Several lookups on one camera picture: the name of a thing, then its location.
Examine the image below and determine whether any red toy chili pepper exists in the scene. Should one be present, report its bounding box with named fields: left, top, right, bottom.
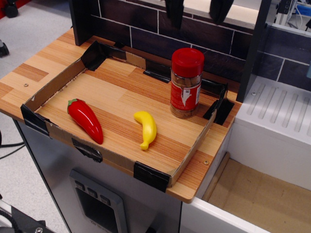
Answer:
left=67, top=99, right=104, bottom=145

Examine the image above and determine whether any grey toy dishwasher panel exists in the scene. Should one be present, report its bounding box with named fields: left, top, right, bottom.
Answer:
left=69, top=170, right=128, bottom=233

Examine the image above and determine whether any cardboard fence with black tape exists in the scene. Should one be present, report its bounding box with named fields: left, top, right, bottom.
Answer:
left=21, top=42, right=240, bottom=192

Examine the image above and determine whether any white toy sink drainboard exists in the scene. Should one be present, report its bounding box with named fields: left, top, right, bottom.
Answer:
left=228, top=77, right=311, bottom=190

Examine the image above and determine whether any black office chair caster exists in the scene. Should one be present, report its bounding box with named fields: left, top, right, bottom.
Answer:
left=0, top=40, right=9, bottom=57

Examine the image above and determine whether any red-lidded spice bottle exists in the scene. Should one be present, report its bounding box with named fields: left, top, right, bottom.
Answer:
left=170, top=48, right=205, bottom=118

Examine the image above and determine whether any dark grey left post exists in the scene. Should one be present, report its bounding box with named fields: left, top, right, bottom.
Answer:
left=69, top=0, right=90, bottom=46

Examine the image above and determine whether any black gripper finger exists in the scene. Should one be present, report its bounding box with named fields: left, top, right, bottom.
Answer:
left=165, top=0, right=184, bottom=29
left=209, top=0, right=234, bottom=25

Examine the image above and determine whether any black floor cable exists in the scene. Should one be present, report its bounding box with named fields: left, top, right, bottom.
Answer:
left=0, top=130, right=26, bottom=160

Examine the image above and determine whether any yellow toy banana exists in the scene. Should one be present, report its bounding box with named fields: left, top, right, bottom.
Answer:
left=134, top=111, right=157, bottom=150

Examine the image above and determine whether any dark grey shelf post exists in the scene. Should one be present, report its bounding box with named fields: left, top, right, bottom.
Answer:
left=236, top=0, right=271, bottom=102

